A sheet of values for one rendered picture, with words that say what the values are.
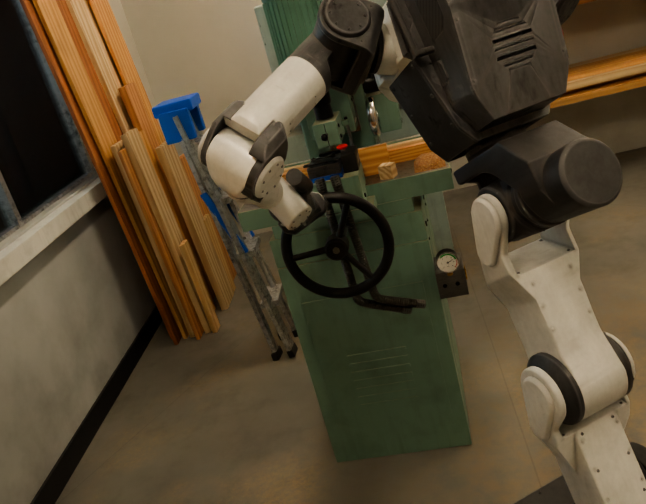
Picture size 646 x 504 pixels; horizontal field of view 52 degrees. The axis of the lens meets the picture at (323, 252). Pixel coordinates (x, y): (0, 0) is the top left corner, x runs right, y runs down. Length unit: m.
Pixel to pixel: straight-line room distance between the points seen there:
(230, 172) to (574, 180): 0.54
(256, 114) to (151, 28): 3.40
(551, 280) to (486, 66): 0.41
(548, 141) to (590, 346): 0.39
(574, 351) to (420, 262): 0.70
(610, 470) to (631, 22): 3.45
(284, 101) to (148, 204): 2.15
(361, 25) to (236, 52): 3.21
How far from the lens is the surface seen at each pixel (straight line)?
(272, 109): 1.10
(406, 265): 1.90
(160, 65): 4.47
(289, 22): 1.84
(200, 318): 3.38
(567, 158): 1.10
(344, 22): 1.17
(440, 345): 2.02
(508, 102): 1.16
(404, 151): 1.95
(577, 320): 1.32
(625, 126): 4.65
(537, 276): 1.29
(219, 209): 2.70
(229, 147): 1.10
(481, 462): 2.17
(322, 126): 1.90
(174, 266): 3.29
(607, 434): 1.43
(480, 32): 1.15
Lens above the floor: 1.41
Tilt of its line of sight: 21 degrees down
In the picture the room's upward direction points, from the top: 16 degrees counter-clockwise
